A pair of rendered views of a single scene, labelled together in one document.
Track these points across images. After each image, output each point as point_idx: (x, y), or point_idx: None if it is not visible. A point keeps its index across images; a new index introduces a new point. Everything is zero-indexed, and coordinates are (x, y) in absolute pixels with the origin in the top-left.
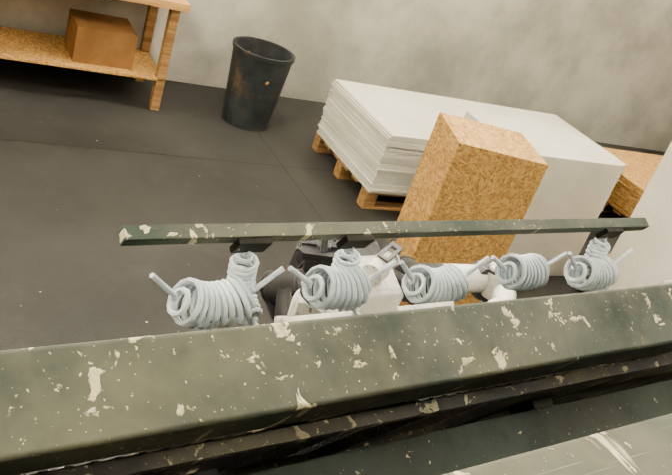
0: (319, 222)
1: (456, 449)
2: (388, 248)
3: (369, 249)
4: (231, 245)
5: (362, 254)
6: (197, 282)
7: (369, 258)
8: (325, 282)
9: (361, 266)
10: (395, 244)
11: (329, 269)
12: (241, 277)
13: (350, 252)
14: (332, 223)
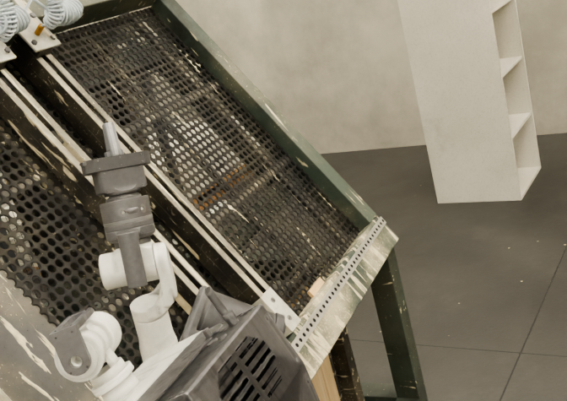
0: None
1: None
2: (77, 318)
3: (148, 395)
4: None
5: (154, 382)
6: None
7: (138, 395)
8: (18, 22)
9: (144, 382)
10: (66, 327)
11: (12, 6)
12: (52, 1)
13: (4, 4)
14: None
